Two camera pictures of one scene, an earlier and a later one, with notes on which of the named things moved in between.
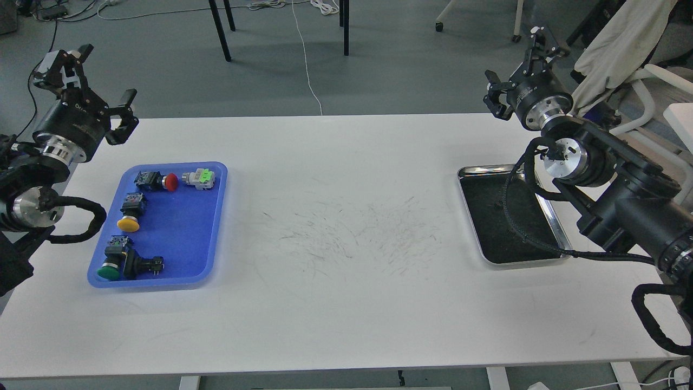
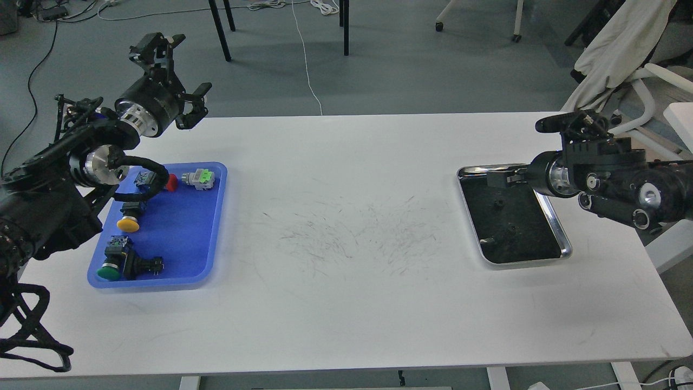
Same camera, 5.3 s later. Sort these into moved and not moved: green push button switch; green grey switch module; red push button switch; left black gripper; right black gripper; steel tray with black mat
Moved: right black gripper; left black gripper
Not moved: green push button switch; steel tray with black mat; green grey switch module; red push button switch
